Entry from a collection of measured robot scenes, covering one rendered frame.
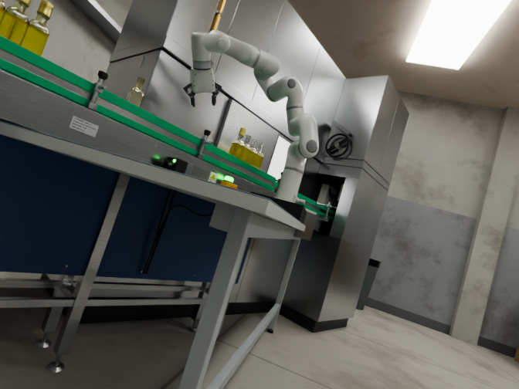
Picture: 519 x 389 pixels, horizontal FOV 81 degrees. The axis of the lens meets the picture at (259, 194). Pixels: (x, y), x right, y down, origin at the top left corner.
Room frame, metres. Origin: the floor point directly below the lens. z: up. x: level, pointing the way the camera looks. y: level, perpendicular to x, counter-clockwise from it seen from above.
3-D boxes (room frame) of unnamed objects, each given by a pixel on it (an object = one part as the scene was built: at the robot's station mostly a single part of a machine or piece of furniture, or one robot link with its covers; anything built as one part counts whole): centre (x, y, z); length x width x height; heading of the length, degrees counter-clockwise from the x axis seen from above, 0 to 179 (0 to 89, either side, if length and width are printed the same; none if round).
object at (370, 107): (2.73, -0.80, 1.69); 0.70 x 0.37 x 0.89; 139
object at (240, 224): (1.42, -0.14, 0.36); 1.51 x 0.09 x 0.71; 166
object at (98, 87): (0.96, 0.59, 0.94); 0.07 x 0.04 x 0.13; 49
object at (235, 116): (2.06, 0.02, 1.15); 0.90 x 0.03 x 0.34; 139
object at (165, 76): (2.49, 0.17, 1.44); 2.34 x 0.79 x 1.38; 139
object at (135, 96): (1.31, 0.65, 1.01); 0.06 x 0.06 x 0.26; 35
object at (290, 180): (1.42, -0.14, 0.89); 0.16 x 0.13 x 0.15; 75
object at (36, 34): (0.94, 0.83, 1.02); 0.06 x 0.06 x 0.28; 49
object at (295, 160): (1.42, -0.12, 1.05); 0.13 x 0.10 x 0.16; 20
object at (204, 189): (1.59, 0.51, 0.73); 1.58 x 1.52 x 0.04; 166
